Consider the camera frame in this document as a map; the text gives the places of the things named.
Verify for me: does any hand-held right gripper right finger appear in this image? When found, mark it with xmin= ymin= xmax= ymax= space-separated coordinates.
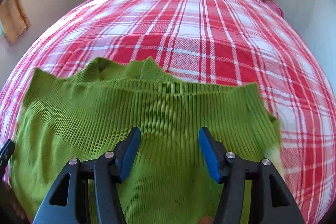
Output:
xmin=198 ymin=127 xmax=305 ymax=224

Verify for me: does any red plaid bed sheet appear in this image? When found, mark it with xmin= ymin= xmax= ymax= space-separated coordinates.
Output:
xmin=0 ymin=0 xmax=336 ymax=214

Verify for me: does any yellow curtain beside side window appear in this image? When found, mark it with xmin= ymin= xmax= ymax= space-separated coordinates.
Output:
xmin=0 ymin=0 xmax=31 ymax=46

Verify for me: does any pink cloth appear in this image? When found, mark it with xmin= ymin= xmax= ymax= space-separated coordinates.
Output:
xmin=264 ymin=0 xmax=284 ymax=17

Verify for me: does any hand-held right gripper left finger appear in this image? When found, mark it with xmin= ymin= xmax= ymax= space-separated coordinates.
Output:
xmin=33 ymin=126 xmax=142 ymax=224

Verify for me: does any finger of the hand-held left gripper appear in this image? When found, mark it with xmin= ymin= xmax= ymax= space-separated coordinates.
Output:
xmin=0 ymin=139 xmax=16 ymax=177

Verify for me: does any green orange striped knit sweater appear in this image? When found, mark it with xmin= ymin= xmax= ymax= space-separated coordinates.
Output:
xmin=9 ymin=57 xmax=282 ymax=224

